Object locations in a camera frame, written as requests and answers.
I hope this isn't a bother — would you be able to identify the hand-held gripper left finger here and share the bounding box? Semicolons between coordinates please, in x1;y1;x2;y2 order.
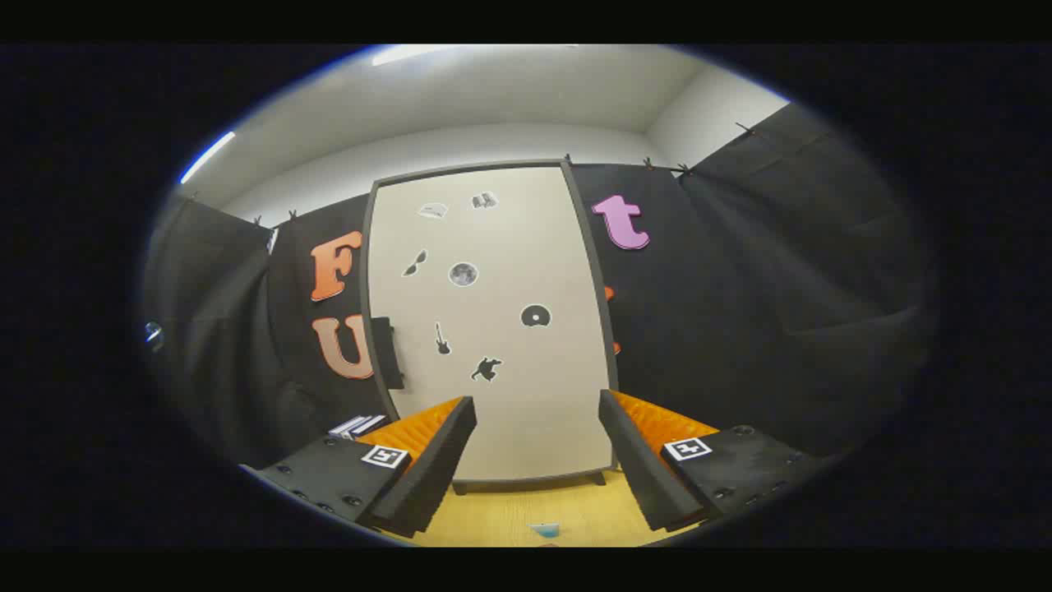
247;396;478;539

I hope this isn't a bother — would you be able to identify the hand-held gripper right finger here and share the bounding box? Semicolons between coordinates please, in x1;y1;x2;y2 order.
598;389;831;533

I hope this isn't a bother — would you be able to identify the white cabinet door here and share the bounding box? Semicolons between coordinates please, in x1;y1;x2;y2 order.
367;164;613;482

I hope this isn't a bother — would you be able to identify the black door handle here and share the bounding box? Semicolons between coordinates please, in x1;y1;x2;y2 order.
370;317;405;390

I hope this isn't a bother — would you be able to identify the grey cabinet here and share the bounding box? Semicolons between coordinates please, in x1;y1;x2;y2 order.
360;158;619;495

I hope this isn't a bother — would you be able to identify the black backdrop cloth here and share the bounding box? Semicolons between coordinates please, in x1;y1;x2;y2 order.
140;103;934;469

